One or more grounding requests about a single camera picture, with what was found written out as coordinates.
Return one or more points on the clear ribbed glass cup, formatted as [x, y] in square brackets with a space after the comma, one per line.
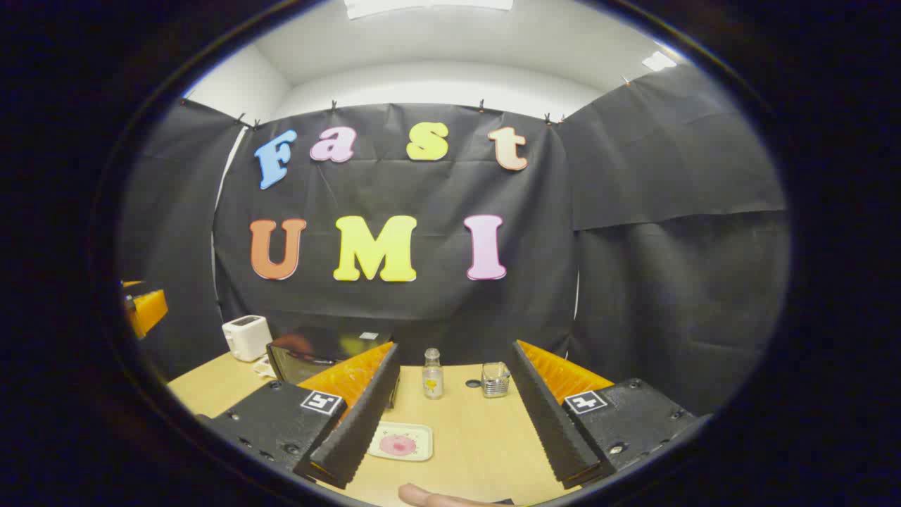
[495, 382]

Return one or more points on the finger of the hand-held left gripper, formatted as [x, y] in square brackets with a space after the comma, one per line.
[146, 310]

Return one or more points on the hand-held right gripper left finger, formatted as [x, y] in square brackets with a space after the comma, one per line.
[359, 422]

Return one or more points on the pink round food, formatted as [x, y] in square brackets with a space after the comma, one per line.
[398, 444]

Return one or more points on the clear glass bottle yellow label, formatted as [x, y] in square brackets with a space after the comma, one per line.
[433, 380]

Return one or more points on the black electric oven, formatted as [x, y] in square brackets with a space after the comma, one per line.
[310, 348]

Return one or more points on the ceiling light panel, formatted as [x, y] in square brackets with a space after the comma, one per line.
[422, 5]
[658, 61]

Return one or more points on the white square plate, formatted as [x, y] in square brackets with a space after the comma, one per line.
[419, 433]

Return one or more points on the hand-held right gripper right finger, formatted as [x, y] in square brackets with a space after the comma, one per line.
[552, 422]

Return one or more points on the white toaster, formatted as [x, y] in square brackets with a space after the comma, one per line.
[245, 336]

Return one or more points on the black backdrop cloth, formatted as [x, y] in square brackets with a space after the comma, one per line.
[436, 310]

